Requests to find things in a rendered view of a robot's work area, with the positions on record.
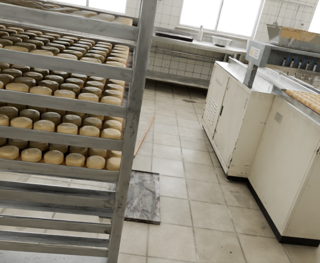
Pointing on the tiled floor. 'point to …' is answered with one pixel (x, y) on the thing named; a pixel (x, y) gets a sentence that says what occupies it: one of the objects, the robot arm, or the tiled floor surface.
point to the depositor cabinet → (235, 119)
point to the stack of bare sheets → (142, 198)
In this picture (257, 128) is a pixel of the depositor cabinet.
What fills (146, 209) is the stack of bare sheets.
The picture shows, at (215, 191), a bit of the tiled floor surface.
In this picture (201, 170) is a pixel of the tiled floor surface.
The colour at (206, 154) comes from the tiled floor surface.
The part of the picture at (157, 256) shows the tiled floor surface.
